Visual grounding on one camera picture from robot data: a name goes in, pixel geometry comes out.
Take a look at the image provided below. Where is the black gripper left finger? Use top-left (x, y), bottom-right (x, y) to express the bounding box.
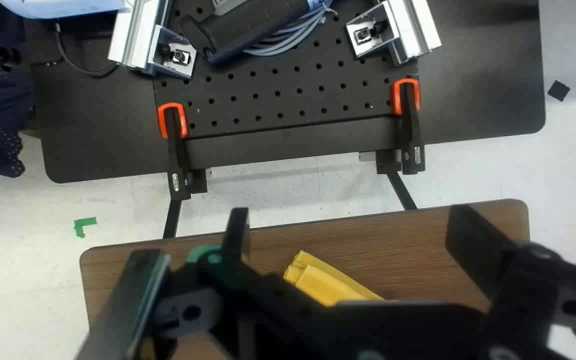
top-left (222, 207), bottom-right (252, 270)

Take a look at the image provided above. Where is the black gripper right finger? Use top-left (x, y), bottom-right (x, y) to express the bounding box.
top-left (445, 205), bottom-right (527, 317)

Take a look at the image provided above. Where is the folded yellow towel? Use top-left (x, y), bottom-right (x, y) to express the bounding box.
top-left (281, 249), bottom-right (386, 310)

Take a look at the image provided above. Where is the orange black bar clamp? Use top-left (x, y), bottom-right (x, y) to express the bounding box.
top-left (156, 100), bottom-right (208, 241)
top-left (373, 77), bottom-right (427, 212)

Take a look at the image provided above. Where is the black perforated mounting board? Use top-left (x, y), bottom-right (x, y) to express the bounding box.
top-left (149, 0), bottom-right (423, 143)

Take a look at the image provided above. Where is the green floor tape mark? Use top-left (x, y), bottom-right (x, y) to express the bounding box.
top-left (71, 216), bottom-right (100, 241)

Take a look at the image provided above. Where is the small black square piece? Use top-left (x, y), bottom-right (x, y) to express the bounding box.
top-left (546, 78), bottom-right (572, 104)

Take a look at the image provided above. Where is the black rectangular device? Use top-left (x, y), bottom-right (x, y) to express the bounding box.
top-left (196, 0), bottom-right (312, 67)

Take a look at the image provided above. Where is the blue cable bundle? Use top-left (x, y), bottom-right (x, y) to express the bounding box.
top-left (241, 0), bottom-right (340, 61)

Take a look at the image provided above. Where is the aluminium extrusion post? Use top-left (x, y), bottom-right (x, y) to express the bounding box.
top-left (105, 0), bottom-right (199, 83)
top-left (343, 0), bottom-right (444, 68)

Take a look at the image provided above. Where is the thin black wire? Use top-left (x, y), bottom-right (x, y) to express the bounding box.
top-left (51, 21), bottom-right (121, 80)

